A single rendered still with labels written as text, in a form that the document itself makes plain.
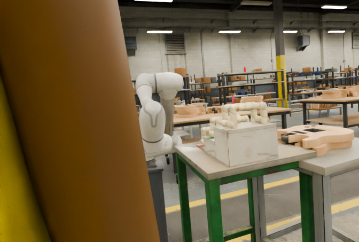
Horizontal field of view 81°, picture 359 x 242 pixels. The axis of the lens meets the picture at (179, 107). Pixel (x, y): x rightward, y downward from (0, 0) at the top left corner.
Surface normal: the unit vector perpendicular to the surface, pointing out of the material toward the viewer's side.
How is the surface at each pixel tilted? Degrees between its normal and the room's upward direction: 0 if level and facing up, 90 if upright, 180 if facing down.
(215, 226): 90
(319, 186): 90
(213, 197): 89
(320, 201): 90
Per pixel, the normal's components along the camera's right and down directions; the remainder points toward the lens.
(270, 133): 0.26, 0.04
